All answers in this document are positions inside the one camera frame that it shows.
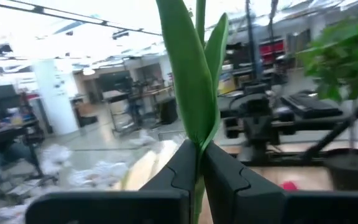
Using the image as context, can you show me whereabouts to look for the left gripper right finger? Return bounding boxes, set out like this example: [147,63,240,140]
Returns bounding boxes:
[203,141,358,224]

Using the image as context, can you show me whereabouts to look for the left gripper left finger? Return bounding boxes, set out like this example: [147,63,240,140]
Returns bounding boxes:
[25,139,198,224]

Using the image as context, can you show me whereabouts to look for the black keyboard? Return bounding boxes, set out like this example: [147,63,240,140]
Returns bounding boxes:
[280,91,343,119]

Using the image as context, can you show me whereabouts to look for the red storage bins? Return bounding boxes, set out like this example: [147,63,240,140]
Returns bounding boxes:
[258,39,285,63]

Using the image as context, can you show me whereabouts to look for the potted green leafy plant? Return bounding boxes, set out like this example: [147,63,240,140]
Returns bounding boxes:
[296,14,358,191]

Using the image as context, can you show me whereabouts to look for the black aluminium rig frame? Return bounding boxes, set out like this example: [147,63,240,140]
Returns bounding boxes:
[301,101,358,161]

